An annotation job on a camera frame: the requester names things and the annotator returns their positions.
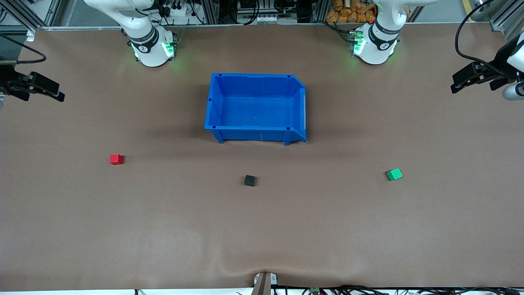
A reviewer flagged aluminium frame post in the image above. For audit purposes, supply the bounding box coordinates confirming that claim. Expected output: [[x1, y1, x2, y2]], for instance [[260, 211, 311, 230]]
[[489, 0, 524, 41], [0, 0, 62, 31]]

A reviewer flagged metal table edge clamp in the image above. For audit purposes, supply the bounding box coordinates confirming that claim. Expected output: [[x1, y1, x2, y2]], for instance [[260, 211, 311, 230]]
[[254, 272, 279, 295]]

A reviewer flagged brown table mat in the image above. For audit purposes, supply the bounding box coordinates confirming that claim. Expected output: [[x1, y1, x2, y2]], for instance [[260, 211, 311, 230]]
[[0, 23, 524, 291]]

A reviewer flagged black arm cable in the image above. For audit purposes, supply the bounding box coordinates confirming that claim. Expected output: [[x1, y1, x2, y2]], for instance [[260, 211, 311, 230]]
[[0, 35, 46, 65], [455, 0, 516, 78]]

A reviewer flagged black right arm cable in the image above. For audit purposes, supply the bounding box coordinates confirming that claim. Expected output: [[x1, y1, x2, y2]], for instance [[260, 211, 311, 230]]
[[0, 35, 46, 65]]

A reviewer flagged blue plastic bin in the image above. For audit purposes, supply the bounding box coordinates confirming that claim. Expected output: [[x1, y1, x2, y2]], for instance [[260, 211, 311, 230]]
[[204, 73, 307, 145]]

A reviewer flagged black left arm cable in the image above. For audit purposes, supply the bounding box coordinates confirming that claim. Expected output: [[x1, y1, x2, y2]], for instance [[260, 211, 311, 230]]
[[455, 0, 516, 78]]

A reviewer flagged orange snack bag pile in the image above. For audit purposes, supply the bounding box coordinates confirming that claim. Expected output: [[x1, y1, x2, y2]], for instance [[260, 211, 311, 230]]
[[326, 0, 376, 23]]

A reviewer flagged white power strip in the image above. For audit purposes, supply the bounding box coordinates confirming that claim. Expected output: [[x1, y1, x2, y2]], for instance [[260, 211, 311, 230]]
[[163, 4, 197, 17]]

